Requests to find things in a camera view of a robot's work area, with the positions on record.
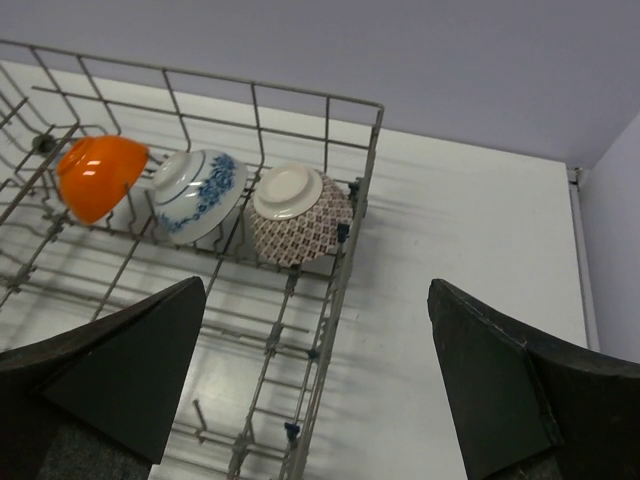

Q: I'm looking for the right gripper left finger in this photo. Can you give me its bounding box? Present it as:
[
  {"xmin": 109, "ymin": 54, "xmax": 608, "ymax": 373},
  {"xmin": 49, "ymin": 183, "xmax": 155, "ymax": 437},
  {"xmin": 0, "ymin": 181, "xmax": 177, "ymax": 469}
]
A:
[{"xmin": 1, "ymin": 276, "xmax": 206, "ymax": 479}]

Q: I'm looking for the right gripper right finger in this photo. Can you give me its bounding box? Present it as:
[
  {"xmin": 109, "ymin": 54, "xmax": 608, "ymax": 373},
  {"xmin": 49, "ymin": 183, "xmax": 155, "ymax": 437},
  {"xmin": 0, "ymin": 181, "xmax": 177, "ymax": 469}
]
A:
[{"xmin": 427, "ymin": 279, "xmax": 639, "ymax": 479}]

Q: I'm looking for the grey wire dish rack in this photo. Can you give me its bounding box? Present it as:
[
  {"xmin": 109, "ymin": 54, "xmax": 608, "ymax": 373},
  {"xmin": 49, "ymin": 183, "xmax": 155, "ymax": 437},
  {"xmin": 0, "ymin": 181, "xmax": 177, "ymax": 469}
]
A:
[{"xmin": 1, "ymin": 40, "xmax": 384, "ymax": 479}]

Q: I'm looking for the orange bowl white inside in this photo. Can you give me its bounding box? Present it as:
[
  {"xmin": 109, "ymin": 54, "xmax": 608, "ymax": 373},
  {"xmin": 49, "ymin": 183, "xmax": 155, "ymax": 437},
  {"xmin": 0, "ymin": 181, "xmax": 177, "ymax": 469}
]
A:
[{"xmin": 56, "ymin": 135, "xmax": 149, "ymax": 224}]

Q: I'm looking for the blue floral bowl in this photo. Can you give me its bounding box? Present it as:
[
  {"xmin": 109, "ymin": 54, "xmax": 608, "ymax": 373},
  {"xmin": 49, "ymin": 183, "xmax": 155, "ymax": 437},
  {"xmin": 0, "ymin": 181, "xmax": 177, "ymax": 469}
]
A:
[{"xmin": 152, "ymin": 150, "xmax": 248, "ymax": 245}]

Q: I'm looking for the grey patterned bowl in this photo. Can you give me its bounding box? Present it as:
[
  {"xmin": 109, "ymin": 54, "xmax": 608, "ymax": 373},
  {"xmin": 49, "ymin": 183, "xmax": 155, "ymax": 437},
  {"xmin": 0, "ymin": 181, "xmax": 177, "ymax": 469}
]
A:
[{"xmin": 249, "ymin": 163, "xmax": 353, "ymax": 267}]

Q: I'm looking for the aluminium table rail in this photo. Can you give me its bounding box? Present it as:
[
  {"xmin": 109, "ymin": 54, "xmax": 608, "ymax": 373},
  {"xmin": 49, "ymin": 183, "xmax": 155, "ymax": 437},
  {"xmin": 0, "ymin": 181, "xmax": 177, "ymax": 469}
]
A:
[{"xmin": 567, "ymin": 168, "xmax": 601, "ymax": 352}]

